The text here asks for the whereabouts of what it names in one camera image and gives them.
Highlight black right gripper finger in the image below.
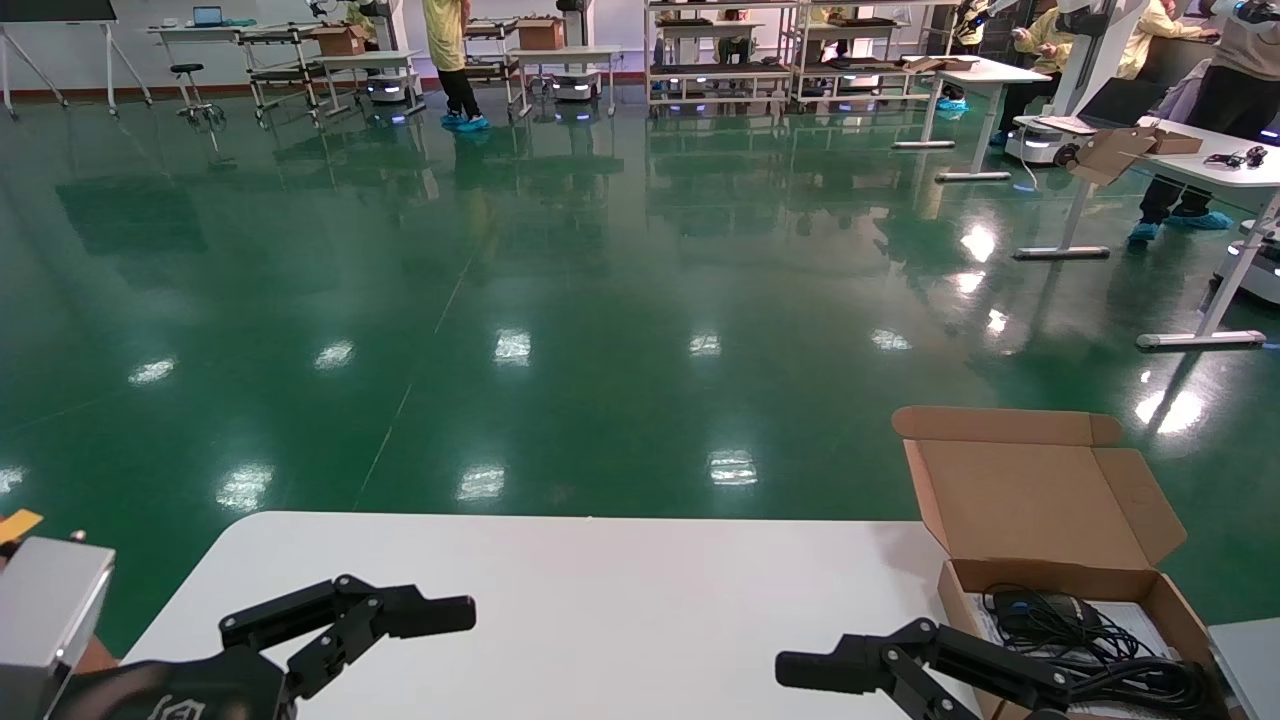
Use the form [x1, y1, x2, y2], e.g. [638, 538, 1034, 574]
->
[775, 618, 1073, 720]

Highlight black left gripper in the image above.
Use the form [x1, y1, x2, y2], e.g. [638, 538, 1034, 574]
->
[50, 575, 478, 720]

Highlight brown cardboard storage box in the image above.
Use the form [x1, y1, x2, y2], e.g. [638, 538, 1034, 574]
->
[890, 405, 1246, 720]

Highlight open flat cardboard box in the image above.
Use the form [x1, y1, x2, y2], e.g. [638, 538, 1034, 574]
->
[1068, 125, 1203, 189]

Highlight black power adapter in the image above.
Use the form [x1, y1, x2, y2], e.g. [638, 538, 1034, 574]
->
[990, 590, 1101, 631]

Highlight white printed paper manual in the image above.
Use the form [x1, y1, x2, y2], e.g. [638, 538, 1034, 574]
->
[968, 592, 1186, 666]

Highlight white mobile robot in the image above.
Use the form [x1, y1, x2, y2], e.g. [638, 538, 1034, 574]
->
[355, 0, 413, 107]
[1003, 0, 1151, 167]
[548, 0, 604, 103]
[1213, 218, 1280, 307]

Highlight metal trolley cart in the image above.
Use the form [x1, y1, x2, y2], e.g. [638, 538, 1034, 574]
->
[238, 22, 333, 127]
[465, 20, 521, 123]

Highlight standing person yellow coat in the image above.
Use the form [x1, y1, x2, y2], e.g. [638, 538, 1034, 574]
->
[422, 0, 491, 133]

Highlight black round stool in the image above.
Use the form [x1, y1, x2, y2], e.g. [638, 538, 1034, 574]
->
[168, 63, 227, 129]

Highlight metal shelving rack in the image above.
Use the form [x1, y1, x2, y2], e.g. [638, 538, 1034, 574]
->
[645, 0, 801, 117]
[795, 0, 963, 111]

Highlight white table with T-legs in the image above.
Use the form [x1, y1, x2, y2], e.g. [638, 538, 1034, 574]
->
[1012, 115, 1280, 353]

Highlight white desk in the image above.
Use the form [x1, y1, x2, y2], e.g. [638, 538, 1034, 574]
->
[148, 20, 251, 46]

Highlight black laptop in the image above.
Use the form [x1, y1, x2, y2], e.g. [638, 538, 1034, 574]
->
[1078, 78, 1171, 131]

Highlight distant person yellow coat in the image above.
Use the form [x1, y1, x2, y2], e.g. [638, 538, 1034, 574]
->
[950, 0, 993, 51]

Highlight person yellow coat black trousers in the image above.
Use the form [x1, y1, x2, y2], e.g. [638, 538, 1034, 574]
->
[990, 5, 1073, 148]

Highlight person beige sweater black trousers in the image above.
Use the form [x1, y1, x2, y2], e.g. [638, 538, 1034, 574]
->
[1128, 0, 1280, 243]

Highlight black screen on stand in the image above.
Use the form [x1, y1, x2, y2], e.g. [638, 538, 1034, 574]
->
[0, 0, 154, 119]

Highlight seated person yellow coat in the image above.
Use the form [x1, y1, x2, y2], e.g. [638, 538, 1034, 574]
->
[1118, 0, 1223, 81]

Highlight coiled black power cable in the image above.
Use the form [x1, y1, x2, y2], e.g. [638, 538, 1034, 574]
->
[985, 585, 1216, 716]

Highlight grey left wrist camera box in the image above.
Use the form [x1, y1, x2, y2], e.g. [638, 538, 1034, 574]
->
[0, 537, 117, 720]

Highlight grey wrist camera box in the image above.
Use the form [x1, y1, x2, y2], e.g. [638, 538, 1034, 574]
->
[1207, 618, 1280, 720]
[0, 537, 117, 720]

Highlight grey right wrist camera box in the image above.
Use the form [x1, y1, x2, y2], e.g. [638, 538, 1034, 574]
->
[1207, 618, 1280, 720]

